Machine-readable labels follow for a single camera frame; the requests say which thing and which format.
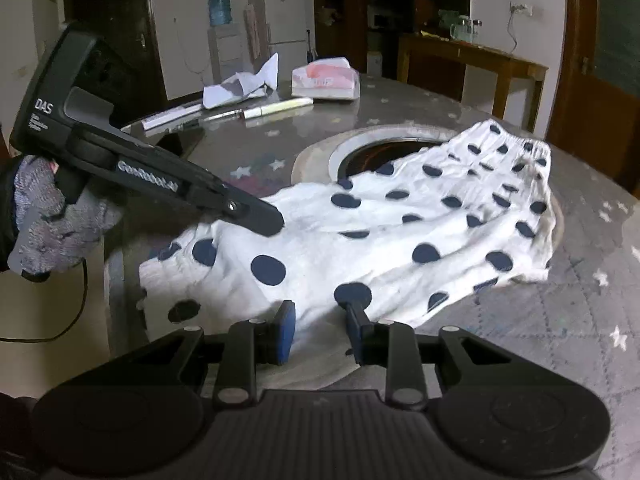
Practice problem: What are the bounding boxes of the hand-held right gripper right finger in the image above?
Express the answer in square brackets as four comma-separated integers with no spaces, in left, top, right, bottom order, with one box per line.
[341,299,521,408]

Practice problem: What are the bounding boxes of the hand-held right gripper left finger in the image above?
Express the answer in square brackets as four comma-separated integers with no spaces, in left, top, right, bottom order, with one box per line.
[116,300,297,408]

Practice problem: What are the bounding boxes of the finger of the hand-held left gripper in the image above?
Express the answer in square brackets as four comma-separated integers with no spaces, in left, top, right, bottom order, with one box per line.
[197,180,284,237]

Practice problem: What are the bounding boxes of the white polka dot pants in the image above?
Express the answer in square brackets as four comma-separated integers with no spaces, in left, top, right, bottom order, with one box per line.
[136,119,556,356]

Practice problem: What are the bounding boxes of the person's left hand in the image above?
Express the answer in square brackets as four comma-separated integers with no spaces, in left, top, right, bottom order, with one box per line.
[7,155,123,277]

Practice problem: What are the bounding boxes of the wooden door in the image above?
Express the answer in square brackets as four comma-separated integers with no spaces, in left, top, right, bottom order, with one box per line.
[62,0,168,111]

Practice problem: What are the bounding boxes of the silver pen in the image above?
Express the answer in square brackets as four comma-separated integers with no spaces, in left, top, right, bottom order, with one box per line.
[165,109,244,133]

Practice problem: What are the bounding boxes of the yellow marker pen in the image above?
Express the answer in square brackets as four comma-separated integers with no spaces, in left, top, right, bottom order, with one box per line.
[242,97,315,121]

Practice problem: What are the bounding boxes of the crumpled white paper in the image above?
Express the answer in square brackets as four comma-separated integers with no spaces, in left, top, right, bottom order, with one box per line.
[202,53,279,111]

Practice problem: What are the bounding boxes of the pink tissue box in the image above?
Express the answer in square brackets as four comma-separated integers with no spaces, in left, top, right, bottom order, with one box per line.
[290,57,361,105]

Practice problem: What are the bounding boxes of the white water dispenser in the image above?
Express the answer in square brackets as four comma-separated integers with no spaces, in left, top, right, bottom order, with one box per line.
[207,25,244,83]

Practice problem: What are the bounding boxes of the blue water bottle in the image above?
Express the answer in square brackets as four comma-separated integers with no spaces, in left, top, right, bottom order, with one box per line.
[208,0,233,28]

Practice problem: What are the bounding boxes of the white refrigerator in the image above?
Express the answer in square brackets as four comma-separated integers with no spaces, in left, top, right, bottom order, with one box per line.
[247,0,312,83]

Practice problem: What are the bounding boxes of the dark wooden shelf cabinet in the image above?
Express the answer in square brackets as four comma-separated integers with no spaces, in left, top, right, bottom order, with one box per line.
[314,0,473,83]

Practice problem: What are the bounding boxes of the wooden side table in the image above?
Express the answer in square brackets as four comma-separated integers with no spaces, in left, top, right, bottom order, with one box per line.
[397,32,550,135]

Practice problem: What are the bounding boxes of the glass jar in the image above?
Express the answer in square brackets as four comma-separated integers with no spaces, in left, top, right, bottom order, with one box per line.
[450,16,476,43]

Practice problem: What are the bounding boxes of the black cable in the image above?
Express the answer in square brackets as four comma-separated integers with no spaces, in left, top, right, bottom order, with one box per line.
[0,260,90,345]

